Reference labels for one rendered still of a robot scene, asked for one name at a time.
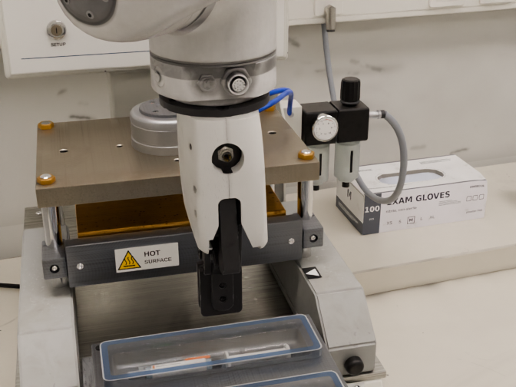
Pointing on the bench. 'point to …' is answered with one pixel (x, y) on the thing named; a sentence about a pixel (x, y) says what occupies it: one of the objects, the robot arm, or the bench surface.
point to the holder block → (325, 362)
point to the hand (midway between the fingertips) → (219, 286)
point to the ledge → (427, 240)
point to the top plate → (147, 155)
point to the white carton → (415, 195)
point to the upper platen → (145, 214)
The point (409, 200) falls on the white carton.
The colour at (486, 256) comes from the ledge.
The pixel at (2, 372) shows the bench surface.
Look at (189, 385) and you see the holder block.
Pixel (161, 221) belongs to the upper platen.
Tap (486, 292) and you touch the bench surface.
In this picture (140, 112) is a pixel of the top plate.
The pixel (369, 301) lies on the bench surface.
